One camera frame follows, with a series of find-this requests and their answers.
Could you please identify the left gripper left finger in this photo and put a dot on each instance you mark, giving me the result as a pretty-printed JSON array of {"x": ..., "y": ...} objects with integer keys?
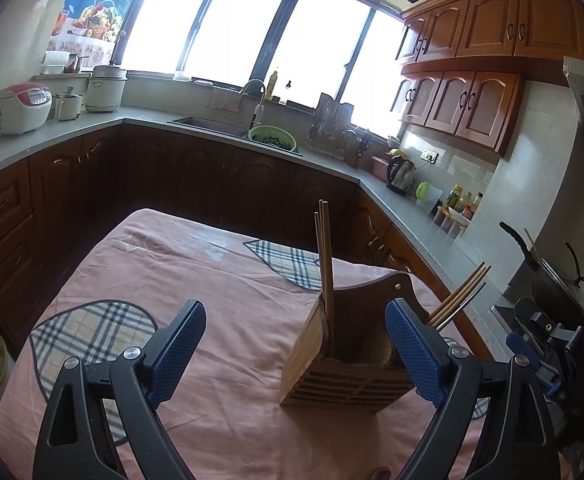
[{"x": 74, "y": 439}]

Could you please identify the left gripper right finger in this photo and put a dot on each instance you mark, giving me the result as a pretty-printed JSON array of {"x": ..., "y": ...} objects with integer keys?
[{"x": 517, "y": 438}]

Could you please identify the carved wooden chopstick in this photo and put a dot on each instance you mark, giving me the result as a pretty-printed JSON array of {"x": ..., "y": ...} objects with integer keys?
[{"x": 464, "y": 296}]

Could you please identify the steel chopstick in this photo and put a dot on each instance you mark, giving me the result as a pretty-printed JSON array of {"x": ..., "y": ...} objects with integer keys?
[{"x": 323, "y": 260}]

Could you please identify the kitchen faucet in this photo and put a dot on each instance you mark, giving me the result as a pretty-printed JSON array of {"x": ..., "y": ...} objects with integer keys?
[{"x": 255, "y": 89}]

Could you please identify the black wok with lid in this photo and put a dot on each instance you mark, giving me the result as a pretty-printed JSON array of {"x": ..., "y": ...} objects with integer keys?
[{"x": 556, "y": 293}]

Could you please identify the steel spoon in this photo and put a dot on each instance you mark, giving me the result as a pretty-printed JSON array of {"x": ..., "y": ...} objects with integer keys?
[{"x": 381, "y": 473}]

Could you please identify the pink heart-patterned tablecloth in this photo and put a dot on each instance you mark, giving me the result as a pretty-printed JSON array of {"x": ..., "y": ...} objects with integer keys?
[{"x": 225, "y": 417}]

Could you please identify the wooden utensil holder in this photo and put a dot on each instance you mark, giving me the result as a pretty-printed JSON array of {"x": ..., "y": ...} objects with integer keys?
[{"x": 343, "y": 357}]

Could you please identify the green mug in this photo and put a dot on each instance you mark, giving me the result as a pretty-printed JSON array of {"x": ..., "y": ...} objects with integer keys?
[{"x": 422, "y": 190}]

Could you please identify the steel electric kettle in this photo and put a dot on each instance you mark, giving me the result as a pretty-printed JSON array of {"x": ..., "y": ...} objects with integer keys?
[{"x": 399, "y": 175}]

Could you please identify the wooden upper cabinets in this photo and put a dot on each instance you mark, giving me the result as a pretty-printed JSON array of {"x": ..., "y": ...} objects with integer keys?
[{"x": 465, "y": 62}]

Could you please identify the small white pot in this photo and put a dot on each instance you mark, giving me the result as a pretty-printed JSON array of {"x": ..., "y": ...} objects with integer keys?
[{"x": 68, "y": 105}]

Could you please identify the white red rice cooker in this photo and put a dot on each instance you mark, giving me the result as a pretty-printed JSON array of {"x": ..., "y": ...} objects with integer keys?
[{"x": 24, "y": 107}]

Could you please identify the white electric pressure cooker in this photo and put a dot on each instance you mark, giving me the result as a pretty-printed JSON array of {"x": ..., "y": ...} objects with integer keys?
[{"x": 105, "y": 89}]

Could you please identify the green colander with vegetables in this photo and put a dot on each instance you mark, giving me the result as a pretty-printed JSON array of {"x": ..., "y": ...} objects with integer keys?
[{"x": 274, "y": 136}]

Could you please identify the tropical fruit poster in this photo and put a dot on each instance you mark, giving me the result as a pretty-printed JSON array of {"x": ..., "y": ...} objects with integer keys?
[{"x": 89, "y": 29}]

